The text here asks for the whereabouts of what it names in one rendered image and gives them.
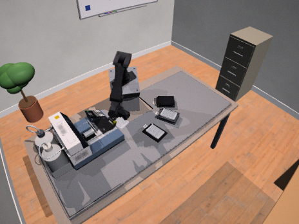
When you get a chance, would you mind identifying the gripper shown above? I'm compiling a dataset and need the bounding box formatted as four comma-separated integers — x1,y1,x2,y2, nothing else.
108,117,117,126

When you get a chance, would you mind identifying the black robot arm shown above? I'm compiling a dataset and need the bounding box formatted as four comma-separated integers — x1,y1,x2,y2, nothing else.
108,51,137,120

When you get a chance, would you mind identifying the white well plate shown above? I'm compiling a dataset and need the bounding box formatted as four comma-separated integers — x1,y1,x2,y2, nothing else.
160,108,177,120
146,124,164,139
116,117,129,130

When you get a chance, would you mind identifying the grey bottle with black cap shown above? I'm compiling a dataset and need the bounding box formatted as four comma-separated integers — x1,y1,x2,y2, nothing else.
35,129,58,152

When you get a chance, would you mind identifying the translucent grey bottle with cap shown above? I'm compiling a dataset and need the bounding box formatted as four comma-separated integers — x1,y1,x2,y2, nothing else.
42,142,69,173

